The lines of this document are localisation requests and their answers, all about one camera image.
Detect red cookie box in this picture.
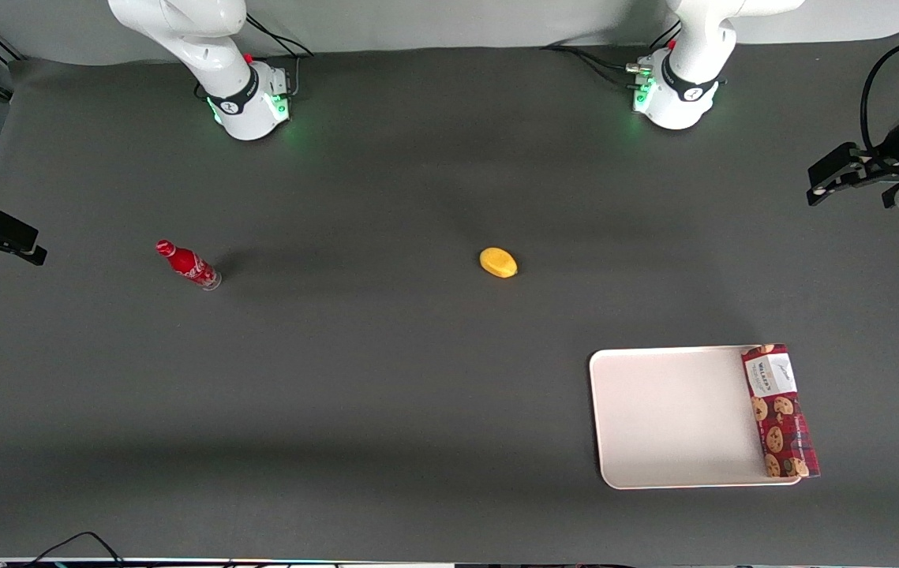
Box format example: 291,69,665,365
740,343,822,480

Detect white rectangular tray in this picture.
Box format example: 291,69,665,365
589,345,803,491

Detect yellow lemon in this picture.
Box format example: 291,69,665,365
479,247,519,279

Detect white backdrop cloth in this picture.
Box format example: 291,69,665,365
0,0,899,65

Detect dark grey table mat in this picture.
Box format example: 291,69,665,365
0,28,899,565

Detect red cola bottle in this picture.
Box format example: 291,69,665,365
155,239,223,292

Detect black cables at left arm base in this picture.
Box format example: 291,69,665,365
541,22,683,99

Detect black cables at arm base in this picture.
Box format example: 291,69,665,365
541,22,683,99
246,14,314,97

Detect black cables at right arm base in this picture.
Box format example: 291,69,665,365
246,14,314,97

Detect black loose cable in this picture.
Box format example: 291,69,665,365
27,532,128,568

